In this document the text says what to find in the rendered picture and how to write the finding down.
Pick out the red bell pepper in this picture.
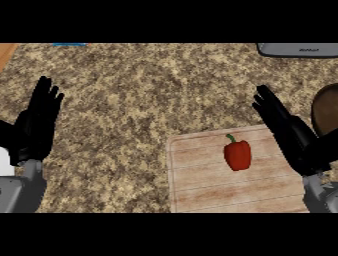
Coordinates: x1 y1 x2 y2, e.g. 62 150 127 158
223 133 254 172

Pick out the pale wooden cutting board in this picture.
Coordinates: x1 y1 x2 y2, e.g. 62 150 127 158
165 124 312 214

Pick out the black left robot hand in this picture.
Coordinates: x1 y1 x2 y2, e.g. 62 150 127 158
0 75 66 167

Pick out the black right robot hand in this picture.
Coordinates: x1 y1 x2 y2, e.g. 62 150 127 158
251 84 338 177

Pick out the dark brown pan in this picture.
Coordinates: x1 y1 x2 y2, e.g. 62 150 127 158
310 82 338 169

